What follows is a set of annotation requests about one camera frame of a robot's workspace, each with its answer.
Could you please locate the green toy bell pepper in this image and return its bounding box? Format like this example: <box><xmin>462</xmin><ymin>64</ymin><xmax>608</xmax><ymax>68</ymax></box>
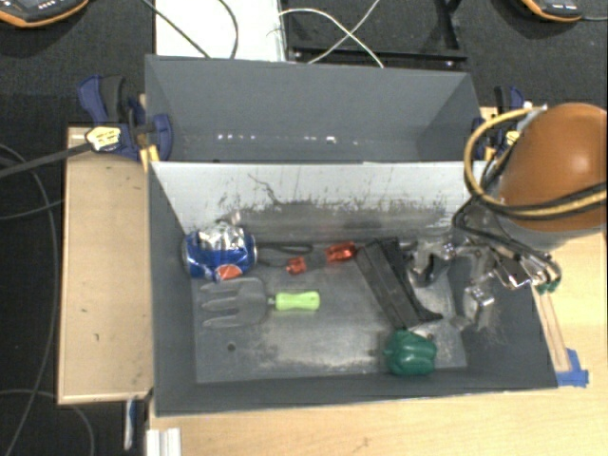
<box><xmin>381</xmin><ymin>329</ymin><xmax>439</xmax><ymax>378</ymax></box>

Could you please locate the dark green flat block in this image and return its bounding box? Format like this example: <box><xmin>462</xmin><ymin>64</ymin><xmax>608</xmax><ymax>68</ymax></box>
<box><xmin>354</xmin><ymin>237</ymin><xmax>446</xmax><ymax>331</ymax></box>

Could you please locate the grey metal bin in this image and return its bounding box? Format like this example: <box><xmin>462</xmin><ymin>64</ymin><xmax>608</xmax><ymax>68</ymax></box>
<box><xmin>143</xmin><ymin>53</ymin><xmax>560</xmax><ymax>418</ymax></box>

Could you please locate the red-handled black tool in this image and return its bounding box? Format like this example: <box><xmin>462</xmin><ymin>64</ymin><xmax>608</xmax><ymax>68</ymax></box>
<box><xmin>258</xmin><ymin>240</ymin><xmax>358</xmax><ymax>276</ymax></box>

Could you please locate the pale wood board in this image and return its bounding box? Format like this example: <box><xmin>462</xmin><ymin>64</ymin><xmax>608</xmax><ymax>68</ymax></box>
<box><xmin>56</xmin><ymin>125</ymin><xmax>156</xmax><ymax>406</ymax></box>

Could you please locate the green-handled grey garden fork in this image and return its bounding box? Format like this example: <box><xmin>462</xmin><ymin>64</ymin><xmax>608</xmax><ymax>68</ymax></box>
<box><xmin>199</xmin><ymin>276</ymin><xmax>322</xmax><ymax>329</ymax></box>

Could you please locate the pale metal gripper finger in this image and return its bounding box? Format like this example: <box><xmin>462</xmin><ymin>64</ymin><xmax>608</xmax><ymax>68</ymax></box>
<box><xmin>448</xmin><ymin>284</ymin><xmax>497</xmax><ymax>333</ymax></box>
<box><xmin>409</xmin><ymin>240</ymin><xmax>459</xmax><ymax>288</ymax></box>

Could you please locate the crushed blue drink can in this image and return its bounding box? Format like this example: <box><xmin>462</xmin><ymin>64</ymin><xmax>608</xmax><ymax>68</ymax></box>
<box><xmin>181</xmin><ymin>222</ymin><xmax>260</xmax><ymax>283</ymax></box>

